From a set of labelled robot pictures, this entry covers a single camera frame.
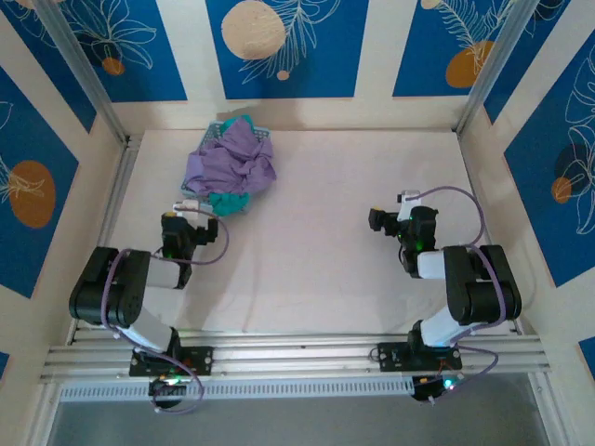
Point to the light blue plastic basket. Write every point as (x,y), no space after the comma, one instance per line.
(211,135)

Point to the right black electronics box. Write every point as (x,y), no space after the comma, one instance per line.
(425,388)

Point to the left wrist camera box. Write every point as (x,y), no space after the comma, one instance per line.
(188,204)

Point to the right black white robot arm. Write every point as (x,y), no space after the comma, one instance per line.
(483,288)

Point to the purple t-shirt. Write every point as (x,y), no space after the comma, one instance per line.
(232,162)

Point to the left black electronics box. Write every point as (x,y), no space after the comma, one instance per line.
(165,388)

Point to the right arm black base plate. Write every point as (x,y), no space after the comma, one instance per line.
(392,357)

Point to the black electronics box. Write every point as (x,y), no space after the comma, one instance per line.
(425,388)
(165,388)

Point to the aluminium frame beam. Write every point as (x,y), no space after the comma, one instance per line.
(297,353)

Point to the aluminium frame post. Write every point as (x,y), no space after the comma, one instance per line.
(80,60)
(501,60)

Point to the white table cover cloth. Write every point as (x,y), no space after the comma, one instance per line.
(302,232)

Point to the aluminium side rail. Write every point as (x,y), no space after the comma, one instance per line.
(471,162)

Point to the teal garment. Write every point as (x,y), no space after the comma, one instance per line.
(228,204)

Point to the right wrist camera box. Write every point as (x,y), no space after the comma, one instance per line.
(409,197)

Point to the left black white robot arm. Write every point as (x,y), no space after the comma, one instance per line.
(111,288)

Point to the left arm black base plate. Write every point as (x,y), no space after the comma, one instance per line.
(200,360)

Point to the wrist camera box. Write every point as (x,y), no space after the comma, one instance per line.
(188,204)
(409,197)

